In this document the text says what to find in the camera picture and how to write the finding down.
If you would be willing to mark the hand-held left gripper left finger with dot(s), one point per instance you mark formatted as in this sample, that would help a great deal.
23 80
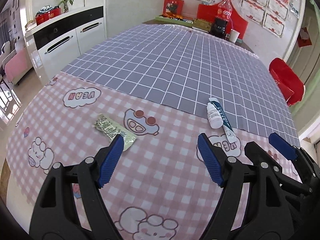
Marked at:
111 160

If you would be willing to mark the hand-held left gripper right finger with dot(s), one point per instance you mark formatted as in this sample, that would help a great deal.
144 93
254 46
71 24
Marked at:
210 160

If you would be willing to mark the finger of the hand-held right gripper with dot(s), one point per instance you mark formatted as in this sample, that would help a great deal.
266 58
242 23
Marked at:
283 146
257 153

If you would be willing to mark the green foil wrapper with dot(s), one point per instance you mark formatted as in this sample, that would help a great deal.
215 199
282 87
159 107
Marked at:
110 127

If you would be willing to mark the teal white ointment tube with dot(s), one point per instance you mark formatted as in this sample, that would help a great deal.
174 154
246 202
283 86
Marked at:
227 126

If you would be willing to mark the small white bottle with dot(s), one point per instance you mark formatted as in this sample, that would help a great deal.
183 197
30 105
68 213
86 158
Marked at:
215 117

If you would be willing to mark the pink checked cartoon tablecloth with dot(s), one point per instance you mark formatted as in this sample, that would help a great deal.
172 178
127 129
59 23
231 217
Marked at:
162 160

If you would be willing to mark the red plastic chair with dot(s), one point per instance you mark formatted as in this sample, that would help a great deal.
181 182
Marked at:
285 77

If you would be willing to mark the purple grid tablecloth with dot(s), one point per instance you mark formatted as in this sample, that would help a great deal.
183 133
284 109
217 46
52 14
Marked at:
162 62

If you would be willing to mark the red paper door decoration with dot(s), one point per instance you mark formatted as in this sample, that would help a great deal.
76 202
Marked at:
305 38

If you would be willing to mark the white cup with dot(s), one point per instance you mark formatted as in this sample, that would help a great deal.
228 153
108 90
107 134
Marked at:
234 36

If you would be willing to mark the white sideboard cabinet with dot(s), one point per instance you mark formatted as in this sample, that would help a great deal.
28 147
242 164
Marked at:
62 45

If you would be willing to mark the red gift box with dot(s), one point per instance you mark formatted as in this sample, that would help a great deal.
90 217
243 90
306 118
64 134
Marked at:
240 26

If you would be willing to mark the beige sofa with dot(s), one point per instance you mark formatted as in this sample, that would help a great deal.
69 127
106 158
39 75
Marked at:
28 55

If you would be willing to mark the flat gold box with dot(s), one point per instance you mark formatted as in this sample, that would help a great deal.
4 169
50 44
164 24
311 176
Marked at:
202 25

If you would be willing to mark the pink blanket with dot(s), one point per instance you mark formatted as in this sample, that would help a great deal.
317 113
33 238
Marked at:
16 63

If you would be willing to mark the cola bottle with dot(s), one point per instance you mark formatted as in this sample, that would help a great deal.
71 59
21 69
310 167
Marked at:
222 12

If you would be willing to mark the green tray of snacks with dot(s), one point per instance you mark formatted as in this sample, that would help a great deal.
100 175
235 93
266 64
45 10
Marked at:
172 18

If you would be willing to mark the red tin box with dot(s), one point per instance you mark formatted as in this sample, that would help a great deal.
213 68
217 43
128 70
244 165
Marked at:
48 16

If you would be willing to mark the red photo card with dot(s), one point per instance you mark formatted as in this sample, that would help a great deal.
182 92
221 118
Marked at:
173 5

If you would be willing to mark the blue knit hat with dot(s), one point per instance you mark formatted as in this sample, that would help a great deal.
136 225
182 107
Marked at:
45 9

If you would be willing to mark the small potted plant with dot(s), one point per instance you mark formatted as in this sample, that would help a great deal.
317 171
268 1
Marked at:
65 0

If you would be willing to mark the wall of red-bordered certificates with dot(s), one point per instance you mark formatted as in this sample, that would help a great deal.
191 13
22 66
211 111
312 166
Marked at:
252 5

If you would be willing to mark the black picture frame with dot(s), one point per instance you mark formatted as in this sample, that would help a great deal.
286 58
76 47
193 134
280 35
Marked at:
16 0

